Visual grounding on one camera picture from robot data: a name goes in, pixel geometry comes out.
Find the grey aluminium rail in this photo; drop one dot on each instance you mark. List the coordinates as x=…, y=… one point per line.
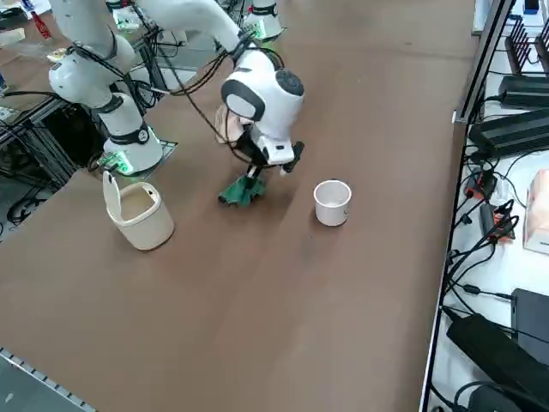
x=25, y=369

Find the red tag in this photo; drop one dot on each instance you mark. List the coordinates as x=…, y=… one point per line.
x=42, y=26

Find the black power adapter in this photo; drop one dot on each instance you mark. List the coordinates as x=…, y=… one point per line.
x=527, y=92
x=497, y=399
x=510, y=133
x=489, y=343

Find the beige lidded waste bin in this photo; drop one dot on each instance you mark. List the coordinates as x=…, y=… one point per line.
x=150, y=227

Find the orange black connector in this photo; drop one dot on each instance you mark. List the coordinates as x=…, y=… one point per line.
x=504, y=219
x=482, y=182

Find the black aluminium frame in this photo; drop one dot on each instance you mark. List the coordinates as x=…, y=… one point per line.
x=38, y=129

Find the beige pink dustpan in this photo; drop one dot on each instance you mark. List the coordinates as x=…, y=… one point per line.
x=223, y=124

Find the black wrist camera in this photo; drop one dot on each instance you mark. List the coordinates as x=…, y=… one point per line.
x=297, y=154

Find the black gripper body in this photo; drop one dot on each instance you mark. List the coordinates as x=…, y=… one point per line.
x=250, y=150

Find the black slotted rack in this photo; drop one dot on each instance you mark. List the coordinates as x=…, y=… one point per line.
x=521, y=47

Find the black flat box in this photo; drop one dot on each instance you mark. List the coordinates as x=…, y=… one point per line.
x=534, y=313

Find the white mug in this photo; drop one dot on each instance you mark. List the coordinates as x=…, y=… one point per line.
x=330, y=214

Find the green cloth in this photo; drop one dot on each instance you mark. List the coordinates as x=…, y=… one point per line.
x=240, y=193

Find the aluminium pole with bracket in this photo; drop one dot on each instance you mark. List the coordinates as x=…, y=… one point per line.
x=484, y=56

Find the pale pink box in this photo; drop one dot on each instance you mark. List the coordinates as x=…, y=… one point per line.
x=539, y=214

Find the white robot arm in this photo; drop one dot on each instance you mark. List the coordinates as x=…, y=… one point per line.
x=266, y=98
x=266, y=21

